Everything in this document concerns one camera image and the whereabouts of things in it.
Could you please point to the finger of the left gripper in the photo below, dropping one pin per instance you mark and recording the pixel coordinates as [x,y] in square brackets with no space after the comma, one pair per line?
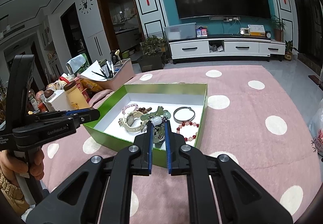
[83,119]
[79,112]

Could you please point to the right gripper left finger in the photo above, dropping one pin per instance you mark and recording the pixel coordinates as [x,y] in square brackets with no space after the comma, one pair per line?
[99,191]

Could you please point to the white red plastic bag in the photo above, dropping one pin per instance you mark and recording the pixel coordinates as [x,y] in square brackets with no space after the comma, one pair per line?
[316,129]

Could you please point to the cream white watch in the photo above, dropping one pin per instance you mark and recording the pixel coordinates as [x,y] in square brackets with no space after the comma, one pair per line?
[132,123]

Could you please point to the small alarm clock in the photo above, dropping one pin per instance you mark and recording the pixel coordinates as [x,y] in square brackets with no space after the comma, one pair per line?
[268,34]

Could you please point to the potted plant floor right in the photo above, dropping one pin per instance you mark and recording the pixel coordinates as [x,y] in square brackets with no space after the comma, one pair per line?
[289,48]

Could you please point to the white TV cabinet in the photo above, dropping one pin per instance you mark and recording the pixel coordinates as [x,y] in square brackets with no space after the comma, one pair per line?
[239,47]

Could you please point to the wall clock with antlers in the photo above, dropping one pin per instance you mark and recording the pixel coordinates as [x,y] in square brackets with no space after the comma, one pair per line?
[86,6]

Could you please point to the grey metal bangle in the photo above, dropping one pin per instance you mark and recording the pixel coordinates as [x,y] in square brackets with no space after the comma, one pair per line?
[183,114]

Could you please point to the potted plant on cabinet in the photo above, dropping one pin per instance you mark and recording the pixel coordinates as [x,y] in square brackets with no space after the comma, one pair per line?
[278,26]

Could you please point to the yellow bear bottle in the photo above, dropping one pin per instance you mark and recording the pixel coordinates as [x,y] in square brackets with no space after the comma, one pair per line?
[75,96]

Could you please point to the dark planter with plants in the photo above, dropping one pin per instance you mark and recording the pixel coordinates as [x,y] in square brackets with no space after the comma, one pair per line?
[154,54]

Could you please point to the green jade charm pendant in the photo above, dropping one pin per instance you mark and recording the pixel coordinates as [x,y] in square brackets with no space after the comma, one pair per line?
[158,120]

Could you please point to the yellow white box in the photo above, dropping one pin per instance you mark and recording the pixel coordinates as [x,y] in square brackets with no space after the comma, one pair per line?
[253,30]

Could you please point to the person's left hand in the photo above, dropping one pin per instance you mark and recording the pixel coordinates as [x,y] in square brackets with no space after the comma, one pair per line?
[11,165]

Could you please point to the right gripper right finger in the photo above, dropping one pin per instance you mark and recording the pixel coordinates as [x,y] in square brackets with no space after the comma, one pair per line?
[219,190]

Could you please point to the clear plastic storage box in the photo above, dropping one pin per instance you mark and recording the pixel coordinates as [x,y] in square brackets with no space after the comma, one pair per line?
[181,31]

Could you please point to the green cardboard box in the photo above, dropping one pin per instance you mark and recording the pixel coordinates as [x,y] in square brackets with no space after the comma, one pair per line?
[127,112]

